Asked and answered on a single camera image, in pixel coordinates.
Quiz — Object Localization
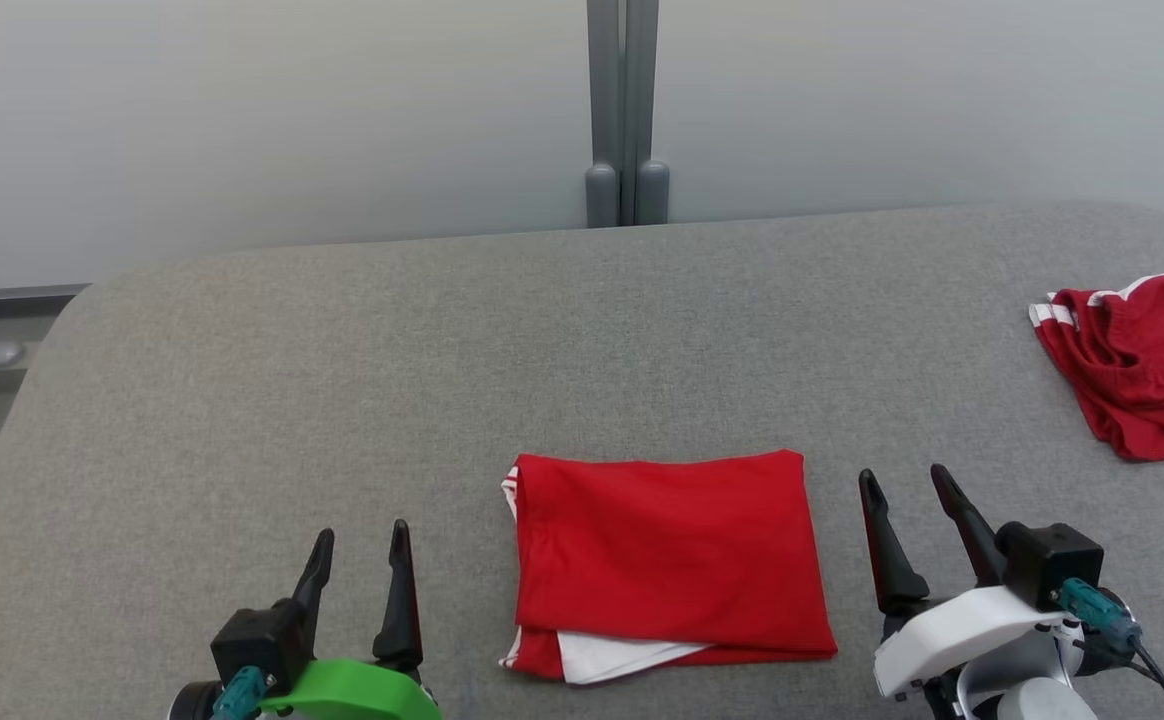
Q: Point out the red shorts with white stripe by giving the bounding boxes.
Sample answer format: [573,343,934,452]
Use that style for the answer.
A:
[1028,270,1164,463]

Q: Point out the dark grey wall ledge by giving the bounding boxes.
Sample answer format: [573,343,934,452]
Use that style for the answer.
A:
[0,284,91,321]

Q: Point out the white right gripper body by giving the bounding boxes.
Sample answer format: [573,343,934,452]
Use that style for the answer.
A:
[873,586,1135,699]

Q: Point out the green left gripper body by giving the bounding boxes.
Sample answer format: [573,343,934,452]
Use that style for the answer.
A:
[168,657,444,720]

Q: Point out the black left cable teal plug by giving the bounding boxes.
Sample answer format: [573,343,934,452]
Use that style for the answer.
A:
[210,664,275,720]

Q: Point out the grey partition post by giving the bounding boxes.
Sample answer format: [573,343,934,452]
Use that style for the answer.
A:
[585,0,671,229]

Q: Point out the red jersey with white trim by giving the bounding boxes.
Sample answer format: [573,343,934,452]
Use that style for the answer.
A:
[499,450,839,686]

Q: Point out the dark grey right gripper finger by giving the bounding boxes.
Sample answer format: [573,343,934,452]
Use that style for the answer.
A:
[857,469,932,614]
[929,462,1009,587]

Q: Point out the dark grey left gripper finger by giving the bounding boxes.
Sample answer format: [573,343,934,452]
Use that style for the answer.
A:
[373,519,426,675]
[291,527,336,646]

